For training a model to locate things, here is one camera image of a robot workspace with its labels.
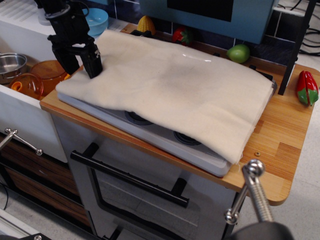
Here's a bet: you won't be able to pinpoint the light blue plastic bowl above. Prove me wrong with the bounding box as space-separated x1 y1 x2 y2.
82 8 109 37

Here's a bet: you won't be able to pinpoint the stainless steel pot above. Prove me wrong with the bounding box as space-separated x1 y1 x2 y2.
0 53 27 85

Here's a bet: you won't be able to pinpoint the silver clamp left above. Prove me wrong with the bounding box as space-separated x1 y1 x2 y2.
0 127 44 157

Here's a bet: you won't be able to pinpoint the black metal post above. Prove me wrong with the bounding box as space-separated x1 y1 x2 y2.
277 0 317 96

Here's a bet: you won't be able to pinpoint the black cables on floor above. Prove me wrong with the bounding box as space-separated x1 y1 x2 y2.
277 0 320 56

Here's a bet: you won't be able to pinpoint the grey toy stove top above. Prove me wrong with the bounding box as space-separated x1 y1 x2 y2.
57 29 278 177

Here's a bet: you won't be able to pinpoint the red toy pepper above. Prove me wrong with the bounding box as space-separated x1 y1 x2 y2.
296 70 319 106

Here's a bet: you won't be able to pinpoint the blue toy microwave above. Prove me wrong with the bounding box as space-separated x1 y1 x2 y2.
139 0 278 44

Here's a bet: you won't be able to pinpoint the white toy oven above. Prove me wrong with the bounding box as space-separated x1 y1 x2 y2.
53 116 236 240

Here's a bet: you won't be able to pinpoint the cream cloth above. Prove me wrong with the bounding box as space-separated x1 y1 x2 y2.
55 29 275 166

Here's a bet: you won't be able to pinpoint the black oven door handle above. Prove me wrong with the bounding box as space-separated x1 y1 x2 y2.
70 142 190 208

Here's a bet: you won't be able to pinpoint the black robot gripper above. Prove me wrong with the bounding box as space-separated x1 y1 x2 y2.
44 3 103 79

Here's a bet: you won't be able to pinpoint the red toy strawberry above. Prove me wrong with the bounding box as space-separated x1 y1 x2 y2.
171 26 194 46

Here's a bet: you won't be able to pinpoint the orange transparent lid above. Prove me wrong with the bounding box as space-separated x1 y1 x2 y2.
9 73 44 100

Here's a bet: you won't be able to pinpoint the silver clamp right foreground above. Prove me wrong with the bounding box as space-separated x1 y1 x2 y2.
224 159 294 240

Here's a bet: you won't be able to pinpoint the orange transparent bowl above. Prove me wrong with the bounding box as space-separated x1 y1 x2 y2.
30 60 68 97

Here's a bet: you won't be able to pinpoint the yellow toy corn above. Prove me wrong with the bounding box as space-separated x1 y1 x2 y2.
137 15 157 36

